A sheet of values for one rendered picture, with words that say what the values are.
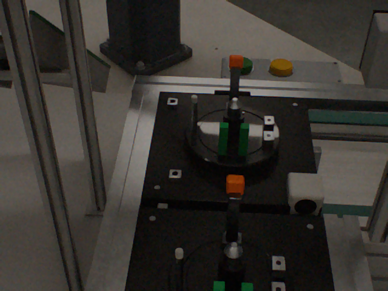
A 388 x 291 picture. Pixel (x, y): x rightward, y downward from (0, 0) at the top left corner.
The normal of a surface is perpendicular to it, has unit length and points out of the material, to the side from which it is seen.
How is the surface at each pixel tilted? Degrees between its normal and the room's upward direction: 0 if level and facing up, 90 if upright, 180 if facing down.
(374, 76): 90
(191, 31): 0
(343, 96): 0
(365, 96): 0
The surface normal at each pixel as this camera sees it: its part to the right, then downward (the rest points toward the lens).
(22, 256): 0.01, -0.74
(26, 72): -0.06, 0.67
